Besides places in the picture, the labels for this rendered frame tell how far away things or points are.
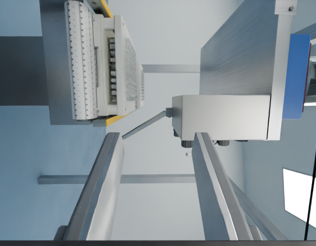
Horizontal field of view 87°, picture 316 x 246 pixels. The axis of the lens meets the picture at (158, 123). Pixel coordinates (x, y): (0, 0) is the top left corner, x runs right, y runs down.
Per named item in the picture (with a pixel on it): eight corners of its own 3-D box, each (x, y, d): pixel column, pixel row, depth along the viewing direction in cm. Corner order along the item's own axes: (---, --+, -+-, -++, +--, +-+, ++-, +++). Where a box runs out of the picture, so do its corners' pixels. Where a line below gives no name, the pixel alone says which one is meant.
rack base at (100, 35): (115, 46, 64) (122, 46, 64) (118, 110, 68) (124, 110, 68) (92, 13, 40) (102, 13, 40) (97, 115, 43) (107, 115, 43)
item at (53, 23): (49, 125, 41) (90, 125, 41) (38, -2, 37) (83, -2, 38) (129, 105, 170) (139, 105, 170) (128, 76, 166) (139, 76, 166)
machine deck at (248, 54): (263, 140, 39) (280, 140, 39) (279, -45, 33) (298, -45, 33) (196, 115, 100) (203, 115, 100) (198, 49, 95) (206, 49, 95)
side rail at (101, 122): (92, 127, 39) (106, 127, 39) (92, 120, 39) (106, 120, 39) (140, 106, 170) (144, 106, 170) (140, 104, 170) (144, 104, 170)
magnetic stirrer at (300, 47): (272, 125, 41) (308, 125, 41) (281, 32, 38) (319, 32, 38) (234, 116, 61) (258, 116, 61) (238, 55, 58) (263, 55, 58)
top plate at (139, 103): (136, 108, 90) (140, 108, 90) (135, 60, 86) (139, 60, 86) (140, 105, 114) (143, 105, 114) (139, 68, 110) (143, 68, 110)
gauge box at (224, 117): (181, 141, 38) (266, 140, 39) (182, 94, 37) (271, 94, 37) (171, 126, 60) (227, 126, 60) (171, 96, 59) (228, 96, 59)
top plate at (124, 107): (128, 46, 64) (134, 46, 64) (130, 110, 68) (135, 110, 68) (113, 13, 40) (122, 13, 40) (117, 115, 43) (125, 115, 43)
